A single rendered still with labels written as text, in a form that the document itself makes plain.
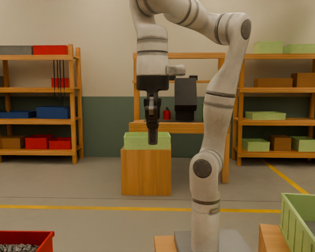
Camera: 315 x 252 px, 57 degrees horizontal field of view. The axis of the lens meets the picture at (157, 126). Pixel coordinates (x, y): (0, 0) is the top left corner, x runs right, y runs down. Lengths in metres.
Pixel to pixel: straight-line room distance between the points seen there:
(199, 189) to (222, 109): 0.26
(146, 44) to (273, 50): 5.06
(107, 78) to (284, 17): 3.63
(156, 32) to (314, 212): 1.08
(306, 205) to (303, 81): 4.55
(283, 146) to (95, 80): 3.83
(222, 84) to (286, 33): 5.52
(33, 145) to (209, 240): 5.24
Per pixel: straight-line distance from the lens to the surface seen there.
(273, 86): 5.66
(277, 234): 1.43
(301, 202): 1.43
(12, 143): 6.24
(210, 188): 0.92
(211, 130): 0.93
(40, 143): 5.95
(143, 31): 0.66
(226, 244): 1.10
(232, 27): 0.88
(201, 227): 0.98
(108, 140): 6.10
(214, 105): 0.88
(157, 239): 1.17
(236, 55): 0.88
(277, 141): 5.78
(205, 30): 0.88
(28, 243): 1.18
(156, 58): 0.65
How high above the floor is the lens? 1.41
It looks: 7 degrees down
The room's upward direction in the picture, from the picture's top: straight up
